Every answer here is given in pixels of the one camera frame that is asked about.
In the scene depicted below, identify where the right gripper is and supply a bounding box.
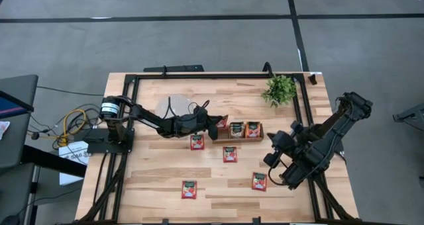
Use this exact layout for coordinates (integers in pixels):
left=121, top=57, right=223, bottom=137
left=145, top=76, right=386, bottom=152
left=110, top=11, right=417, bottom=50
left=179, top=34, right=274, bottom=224
left=262, top=129, right=301, bottom=169

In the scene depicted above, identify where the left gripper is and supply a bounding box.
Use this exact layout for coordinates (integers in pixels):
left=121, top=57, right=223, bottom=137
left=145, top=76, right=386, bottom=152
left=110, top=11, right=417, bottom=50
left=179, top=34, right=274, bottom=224
left=163, top=111, right=224, bottom=141

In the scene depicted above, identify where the red tea packet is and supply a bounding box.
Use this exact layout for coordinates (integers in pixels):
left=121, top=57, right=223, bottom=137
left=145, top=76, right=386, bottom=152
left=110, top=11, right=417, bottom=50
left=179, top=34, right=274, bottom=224
left=181, top=180, right=198, bottom=200
left=222, top=146, right=239, bottom=163
left=216, top=114, right=230, bottom=130
left=189, top=134, right=205, bottom=152
left=250, top=171, right=268, bottom=193

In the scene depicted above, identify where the beige tea packet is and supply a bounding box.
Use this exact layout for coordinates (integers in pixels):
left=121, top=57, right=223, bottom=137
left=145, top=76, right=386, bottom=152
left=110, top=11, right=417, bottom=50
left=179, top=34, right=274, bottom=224
left=229, top=121, right=246, bottom=139

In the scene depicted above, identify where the orange tea packet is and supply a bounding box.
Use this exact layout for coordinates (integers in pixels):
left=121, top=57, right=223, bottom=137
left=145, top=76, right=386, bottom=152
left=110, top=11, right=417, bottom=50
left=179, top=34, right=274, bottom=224
left=245, top=120, right=262, bottom=139

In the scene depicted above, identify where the wooden tea organizer box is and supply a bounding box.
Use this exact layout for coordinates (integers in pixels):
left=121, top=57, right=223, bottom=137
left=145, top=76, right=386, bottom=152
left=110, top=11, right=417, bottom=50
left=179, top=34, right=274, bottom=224
left=211, top=120, right=265, bottom=144

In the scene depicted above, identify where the grey round plate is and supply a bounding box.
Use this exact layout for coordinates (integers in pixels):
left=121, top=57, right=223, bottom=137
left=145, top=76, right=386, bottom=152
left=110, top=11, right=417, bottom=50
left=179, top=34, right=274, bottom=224
left=154, top=93, right=195, bottom=120

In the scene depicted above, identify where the green plant in white pot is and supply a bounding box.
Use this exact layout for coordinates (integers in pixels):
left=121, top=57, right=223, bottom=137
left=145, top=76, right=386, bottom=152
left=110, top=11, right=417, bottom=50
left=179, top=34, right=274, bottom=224
left=260, top=74, right=298, bottom=109

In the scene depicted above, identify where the black bar-shaped device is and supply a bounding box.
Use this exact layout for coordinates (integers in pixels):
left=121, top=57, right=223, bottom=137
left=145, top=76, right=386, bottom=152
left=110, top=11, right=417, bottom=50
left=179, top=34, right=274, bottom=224
left=142, top=64, right=205, bottom=73

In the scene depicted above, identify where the grey metal stand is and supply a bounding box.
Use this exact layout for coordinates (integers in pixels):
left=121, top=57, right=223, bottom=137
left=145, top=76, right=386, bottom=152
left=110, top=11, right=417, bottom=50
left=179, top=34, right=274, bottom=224
left=392, top=102, right=424, bottom=132

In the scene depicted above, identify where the white printed paper box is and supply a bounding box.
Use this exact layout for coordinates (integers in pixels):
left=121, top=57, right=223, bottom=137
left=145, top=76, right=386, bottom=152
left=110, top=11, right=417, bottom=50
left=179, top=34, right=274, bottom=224
left=58, top=140, right=91, bottom=187

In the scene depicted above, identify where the grey desk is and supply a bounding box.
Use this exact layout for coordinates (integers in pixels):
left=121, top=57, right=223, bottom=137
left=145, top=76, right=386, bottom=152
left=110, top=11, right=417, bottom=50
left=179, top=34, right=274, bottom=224
left=0, top=73, right=39, bottom=173

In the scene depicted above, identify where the screen with blue picture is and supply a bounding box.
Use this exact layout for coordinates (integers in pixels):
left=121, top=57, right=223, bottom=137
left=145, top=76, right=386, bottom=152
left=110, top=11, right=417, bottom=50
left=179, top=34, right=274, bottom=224
left=0, top=89, right=35, bottom=120

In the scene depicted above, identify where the white paper sheet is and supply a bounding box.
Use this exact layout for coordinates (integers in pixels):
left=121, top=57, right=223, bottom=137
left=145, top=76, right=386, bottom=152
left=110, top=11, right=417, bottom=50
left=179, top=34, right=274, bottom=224
left=0, top=120, right=11, bottom=142

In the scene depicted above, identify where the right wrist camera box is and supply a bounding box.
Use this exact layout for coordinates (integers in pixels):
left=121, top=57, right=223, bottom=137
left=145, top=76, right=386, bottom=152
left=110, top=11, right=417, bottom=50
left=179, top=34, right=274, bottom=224
left=288, top=120, right=304, bottom=135

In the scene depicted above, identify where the black arched bracket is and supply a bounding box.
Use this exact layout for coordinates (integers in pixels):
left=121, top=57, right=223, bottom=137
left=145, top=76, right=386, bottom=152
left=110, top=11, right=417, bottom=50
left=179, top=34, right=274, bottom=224
left=262, top=61, right=275, bottom=77

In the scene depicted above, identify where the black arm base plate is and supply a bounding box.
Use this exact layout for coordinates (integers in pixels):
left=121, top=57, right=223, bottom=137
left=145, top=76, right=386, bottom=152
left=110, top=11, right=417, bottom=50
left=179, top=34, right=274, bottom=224
left=86, top=128, right=135, bottom=154

